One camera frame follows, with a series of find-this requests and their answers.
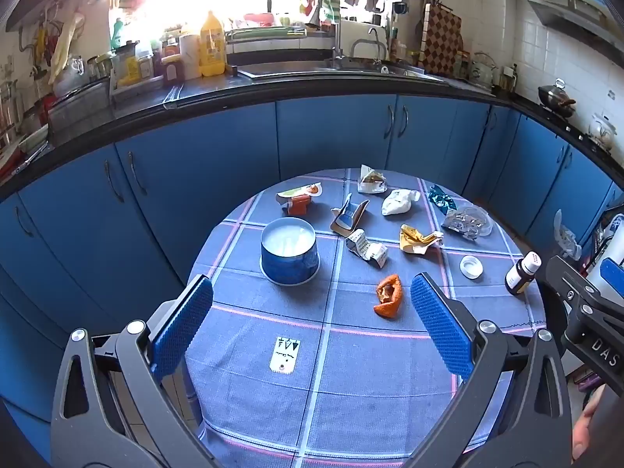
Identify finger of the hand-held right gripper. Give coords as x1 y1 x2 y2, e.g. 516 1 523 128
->
599 257 624 299
545 255 603 320

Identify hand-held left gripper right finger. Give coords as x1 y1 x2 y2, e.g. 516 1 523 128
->
409 273 573 468

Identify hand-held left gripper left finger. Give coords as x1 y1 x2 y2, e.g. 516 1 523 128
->
51 274 220 468

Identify white printed container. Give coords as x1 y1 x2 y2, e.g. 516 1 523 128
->
585 217 624 293

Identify small brown bottle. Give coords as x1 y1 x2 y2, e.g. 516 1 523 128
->
504 252 543 296

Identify orange peel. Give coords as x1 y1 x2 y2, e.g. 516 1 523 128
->
373 274 403 319

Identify white bottle cap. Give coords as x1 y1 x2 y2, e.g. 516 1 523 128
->
459 255 484 280

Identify yellow wrapper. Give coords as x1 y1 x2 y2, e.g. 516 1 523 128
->
400 224 444 254

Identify white receipt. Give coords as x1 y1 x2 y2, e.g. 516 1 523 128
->
345 229 389 269

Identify blue paper bucket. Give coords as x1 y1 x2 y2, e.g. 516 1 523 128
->
260 217 320 286

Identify blue brown carton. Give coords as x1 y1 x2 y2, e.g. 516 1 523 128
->
330 194 371 235

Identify person's right hand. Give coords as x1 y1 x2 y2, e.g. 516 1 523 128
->
572 390 610 464

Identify grey bin with plastic bag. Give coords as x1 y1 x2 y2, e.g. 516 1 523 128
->
553 209 583 261

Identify white paper tag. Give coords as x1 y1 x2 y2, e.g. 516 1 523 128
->
269 336 300 375

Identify teal foil wrapper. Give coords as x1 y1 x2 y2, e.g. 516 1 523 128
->
427 185 457 214

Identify crumpled white tissue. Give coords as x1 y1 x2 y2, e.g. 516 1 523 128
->
381 188 421 216

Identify white brown snack wrapper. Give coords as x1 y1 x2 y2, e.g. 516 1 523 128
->
357 165 389 194

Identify crushed orange yoghurt cup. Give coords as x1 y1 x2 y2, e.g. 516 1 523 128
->
275 183 323 215

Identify blue lower kitchen cabinets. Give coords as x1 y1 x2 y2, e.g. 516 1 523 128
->
0 92 624 449

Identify black wok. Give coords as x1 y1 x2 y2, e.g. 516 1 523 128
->
537 79 577 118

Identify green teapot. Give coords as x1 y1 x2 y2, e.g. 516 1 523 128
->
470 53 498 83

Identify black kitchen countertop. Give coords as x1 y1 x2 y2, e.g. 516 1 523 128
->
0 61 624 191

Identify clear plastic box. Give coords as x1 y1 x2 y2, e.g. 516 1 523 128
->
49 80 113 132

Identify steel range hood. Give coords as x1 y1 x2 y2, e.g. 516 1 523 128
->
526 0 615 40

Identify brown jar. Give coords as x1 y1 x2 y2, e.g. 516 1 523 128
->
161 53 183 83

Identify checkered cutting board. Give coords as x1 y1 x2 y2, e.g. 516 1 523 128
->
422 5 462 76

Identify white jar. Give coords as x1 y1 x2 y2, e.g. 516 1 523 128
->
179 34 202 80

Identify steel sink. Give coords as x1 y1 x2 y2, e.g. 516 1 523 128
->
237 61 337 79

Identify yellow juice bottle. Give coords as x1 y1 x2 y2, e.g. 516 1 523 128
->
200 11 227 77

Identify curved steel faucet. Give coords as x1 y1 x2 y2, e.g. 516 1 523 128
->
351 27 383 64

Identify tall steel faucet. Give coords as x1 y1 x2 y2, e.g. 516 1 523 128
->
331 14 344 66

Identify black wire rack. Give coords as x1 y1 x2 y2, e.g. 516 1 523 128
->
591 204 624 259

